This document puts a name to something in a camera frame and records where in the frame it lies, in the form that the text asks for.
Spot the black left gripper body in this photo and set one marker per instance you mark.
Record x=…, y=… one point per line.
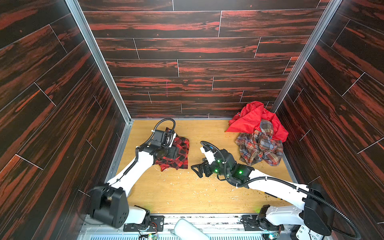
x=170, y=150

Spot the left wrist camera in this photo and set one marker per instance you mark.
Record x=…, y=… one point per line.
x=159, y=138

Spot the plain red cloth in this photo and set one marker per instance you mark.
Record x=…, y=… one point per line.
x=250, y=117

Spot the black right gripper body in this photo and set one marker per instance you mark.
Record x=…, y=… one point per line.
x=205, y=167

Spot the multicolour tartan plaid cloth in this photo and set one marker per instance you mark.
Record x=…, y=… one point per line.
x=259, y=146

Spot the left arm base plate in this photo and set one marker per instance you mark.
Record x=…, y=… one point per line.
x=151, y=224

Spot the red black checkered cloth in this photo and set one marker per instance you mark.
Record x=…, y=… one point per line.
x=177, y=157

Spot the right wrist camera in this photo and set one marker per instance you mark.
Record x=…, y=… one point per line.
x=208, y=154

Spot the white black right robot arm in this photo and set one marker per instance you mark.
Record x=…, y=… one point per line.
x=311, y=214

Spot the black white analog clock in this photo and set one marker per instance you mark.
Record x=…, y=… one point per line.
x=304, y=233

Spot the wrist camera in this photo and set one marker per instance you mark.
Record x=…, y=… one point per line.
x=159, y=138
x=208, y=154

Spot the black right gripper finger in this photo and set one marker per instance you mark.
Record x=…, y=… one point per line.
x=199, y=167
x=207, y=172

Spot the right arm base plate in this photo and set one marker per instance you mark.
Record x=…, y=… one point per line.
x=255, y=223

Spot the white rounded object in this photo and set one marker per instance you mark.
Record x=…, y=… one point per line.
x=187, y=231

